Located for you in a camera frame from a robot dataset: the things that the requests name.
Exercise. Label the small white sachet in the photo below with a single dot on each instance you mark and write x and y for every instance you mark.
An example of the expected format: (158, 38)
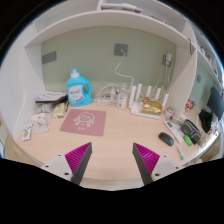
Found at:
(27, 131)

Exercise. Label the red and white small container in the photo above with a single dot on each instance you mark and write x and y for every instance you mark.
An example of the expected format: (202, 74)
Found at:
(190, 104)

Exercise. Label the pink printed mouse pad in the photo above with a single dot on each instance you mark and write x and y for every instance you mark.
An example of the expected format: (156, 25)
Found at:
(83, 122)

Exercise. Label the blue detergent bottle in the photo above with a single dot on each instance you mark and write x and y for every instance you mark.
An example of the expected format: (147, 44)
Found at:
(78, 93)

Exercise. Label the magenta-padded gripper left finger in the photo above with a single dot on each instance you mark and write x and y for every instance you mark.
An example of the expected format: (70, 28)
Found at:
(77, 160)

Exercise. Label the white remote control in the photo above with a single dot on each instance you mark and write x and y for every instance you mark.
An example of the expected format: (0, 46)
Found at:
(173, 131)

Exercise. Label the small jar with silver lid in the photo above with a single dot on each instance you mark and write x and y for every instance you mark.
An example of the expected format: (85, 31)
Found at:
(170, 113)

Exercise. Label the clear bag with grey contents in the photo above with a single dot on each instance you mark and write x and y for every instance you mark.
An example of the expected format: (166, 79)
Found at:
(44, 108)

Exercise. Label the grey blank wall plate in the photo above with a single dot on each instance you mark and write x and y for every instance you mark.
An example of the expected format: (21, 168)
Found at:
(49, 57)

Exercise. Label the white router with antennas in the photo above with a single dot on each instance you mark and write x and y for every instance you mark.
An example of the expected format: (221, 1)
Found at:
(138, 108)

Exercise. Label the black monitor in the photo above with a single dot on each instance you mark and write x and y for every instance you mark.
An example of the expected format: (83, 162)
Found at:
(216, 102)

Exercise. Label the clear plastic bottle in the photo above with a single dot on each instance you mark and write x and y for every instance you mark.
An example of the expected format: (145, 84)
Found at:
(122, 100)

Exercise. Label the grey pouch with green trim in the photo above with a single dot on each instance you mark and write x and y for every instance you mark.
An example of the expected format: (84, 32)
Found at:
(190, 130)

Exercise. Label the grey wall socket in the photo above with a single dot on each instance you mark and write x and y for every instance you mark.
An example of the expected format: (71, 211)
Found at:
(120, 49)

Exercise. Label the black bag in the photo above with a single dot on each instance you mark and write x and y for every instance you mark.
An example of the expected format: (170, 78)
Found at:
(206, 120)

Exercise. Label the black pen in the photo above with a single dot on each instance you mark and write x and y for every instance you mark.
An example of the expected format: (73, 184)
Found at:
(67, 106)

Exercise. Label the white charger in wall socket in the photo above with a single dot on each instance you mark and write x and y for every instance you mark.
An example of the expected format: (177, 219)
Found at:
(167, 58)

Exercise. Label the black computer mouse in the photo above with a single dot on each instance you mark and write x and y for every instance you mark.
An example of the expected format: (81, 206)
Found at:
(166, 138)

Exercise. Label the gold foil snack bag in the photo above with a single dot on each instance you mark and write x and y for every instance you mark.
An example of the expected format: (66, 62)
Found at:
(151, 106)

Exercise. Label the green and white marker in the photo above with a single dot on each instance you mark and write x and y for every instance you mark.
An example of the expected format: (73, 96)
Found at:
(180, 152)

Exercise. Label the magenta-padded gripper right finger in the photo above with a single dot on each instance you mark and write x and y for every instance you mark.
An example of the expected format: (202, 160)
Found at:
(148, 160)

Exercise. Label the white shelf unit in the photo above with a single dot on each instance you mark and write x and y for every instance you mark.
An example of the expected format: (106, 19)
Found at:
(110, 18)

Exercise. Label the small green box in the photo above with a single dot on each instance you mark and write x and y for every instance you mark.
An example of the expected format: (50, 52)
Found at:
(187, 140)

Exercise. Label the pale yellow paper packet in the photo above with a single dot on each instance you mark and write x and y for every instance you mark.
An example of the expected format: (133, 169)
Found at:
(59, 110)

